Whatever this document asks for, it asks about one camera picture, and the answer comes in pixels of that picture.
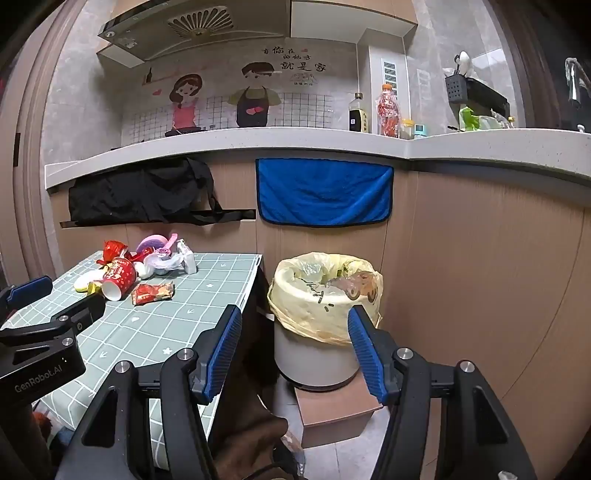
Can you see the white trash bin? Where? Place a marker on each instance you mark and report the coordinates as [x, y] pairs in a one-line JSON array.
[[314, 360]]

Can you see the green checked tablecloth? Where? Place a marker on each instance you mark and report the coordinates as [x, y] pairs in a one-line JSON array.
[[161, 323]]

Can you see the yellow white wrapper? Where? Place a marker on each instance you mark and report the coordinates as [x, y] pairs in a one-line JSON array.
[[85, 281]]

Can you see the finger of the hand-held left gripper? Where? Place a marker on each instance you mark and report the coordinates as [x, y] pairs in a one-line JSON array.
[[30, 290], [83, 311]]

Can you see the red paper cup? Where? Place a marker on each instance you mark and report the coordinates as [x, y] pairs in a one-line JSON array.
[[119, 274]]

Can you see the dark brown cloth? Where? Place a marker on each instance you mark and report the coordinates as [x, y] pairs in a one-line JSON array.
[[249, 438]]

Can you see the small yellow jar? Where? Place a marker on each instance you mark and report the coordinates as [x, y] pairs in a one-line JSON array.
[[407, 130]]

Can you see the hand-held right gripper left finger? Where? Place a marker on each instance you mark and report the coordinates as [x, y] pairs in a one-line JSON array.
[[222, 353]]

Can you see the grey stone countertop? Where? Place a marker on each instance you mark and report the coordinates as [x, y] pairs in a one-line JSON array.
[[300, 143]]

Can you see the white utensil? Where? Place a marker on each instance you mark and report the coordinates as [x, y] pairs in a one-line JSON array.
[[464, 62]]

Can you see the black utensil rack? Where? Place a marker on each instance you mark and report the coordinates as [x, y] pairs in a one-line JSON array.
[[480, 94]]

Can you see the beige bowl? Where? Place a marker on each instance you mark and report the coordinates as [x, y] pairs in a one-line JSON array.
[[300, 300]]

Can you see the blue towel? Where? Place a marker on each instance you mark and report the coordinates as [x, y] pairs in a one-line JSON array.
[[323, 194]]

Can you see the black cloth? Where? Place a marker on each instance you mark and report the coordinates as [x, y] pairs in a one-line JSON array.
[[138, 194]]

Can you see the steel range hood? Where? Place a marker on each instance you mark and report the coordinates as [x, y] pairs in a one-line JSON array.
[[184, 41]]

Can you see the clear plastic wrap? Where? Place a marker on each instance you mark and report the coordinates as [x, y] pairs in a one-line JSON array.
[[162, 264]]

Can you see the red snack wrapper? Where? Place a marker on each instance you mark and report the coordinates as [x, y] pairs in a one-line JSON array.
[[152, 293]]

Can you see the cartoon wall sticker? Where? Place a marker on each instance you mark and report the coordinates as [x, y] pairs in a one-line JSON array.
[[251, 101]]

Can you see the small white carton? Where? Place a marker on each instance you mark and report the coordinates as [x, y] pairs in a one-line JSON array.
[[186, 258]]

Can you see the pink purple plastic package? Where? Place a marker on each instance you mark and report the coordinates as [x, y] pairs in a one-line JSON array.
[[154, 242]]

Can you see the metal faucet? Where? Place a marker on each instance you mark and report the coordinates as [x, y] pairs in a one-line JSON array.
[[575, 81]]

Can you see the red snack bag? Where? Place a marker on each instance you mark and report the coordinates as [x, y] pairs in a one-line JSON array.
[[388, 113]]

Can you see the brown cardboard box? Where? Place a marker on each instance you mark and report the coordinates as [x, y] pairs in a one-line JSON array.
[[332, 410]]

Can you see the wooden upper cabinet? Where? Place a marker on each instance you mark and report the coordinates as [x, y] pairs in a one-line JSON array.
[[351, 18]]

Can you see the white vented wall box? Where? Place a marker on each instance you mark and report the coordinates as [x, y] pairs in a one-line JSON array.
[[390, 69]]

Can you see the white tissue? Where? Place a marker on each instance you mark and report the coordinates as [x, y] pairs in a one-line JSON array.
[[142, 272]]

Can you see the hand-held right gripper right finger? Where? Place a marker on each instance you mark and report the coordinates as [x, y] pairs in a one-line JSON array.
[[364, 353]]

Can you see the green vegetable bag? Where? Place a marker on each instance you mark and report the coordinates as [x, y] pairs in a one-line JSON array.
[[468, 119]]

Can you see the dark sauce bottle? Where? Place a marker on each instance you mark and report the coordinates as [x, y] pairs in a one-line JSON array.
[[356, 117]]

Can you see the small teal container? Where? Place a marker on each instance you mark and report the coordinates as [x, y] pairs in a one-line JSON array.
[[419, 132]]

